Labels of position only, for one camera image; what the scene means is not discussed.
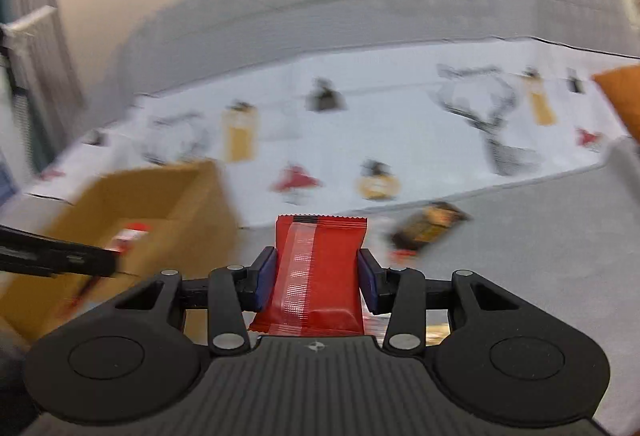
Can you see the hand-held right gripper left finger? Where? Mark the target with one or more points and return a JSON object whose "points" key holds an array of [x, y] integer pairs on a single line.
{"points": [[265, 277]]}

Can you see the black and orange snack packet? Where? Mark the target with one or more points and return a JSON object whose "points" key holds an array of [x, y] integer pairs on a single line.
{"points": [[429, 226]]}

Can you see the grey padded headboard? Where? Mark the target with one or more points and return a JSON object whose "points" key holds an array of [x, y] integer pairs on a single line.
{"points": [[360, 10]]}

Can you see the white printed blanket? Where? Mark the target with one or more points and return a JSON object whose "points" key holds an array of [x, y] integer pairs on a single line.
{"points": [[350, 125]]}

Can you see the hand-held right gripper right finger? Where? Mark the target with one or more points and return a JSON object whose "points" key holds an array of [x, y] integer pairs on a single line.
{"points": [[369, 277]]}

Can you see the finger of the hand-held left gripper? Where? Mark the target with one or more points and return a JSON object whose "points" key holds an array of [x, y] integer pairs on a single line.
{"points": [[55, 256]]}

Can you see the red snack packet with label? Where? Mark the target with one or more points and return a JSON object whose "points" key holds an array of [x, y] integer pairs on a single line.
{"points": [[129, 237]]}

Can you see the grey bed sheet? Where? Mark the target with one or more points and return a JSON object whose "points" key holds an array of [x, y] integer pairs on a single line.
{"points": [[510, 246]]}

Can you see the brown cardboard box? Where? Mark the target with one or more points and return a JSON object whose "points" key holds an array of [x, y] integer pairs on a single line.
{"points": [[145, 226]]}

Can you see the orange snack bag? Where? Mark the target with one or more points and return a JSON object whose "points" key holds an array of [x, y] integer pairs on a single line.
{"points": [[620, 95]]}

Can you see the white radiator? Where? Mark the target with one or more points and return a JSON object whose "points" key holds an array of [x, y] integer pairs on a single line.
{"points": [[22, 65]]}

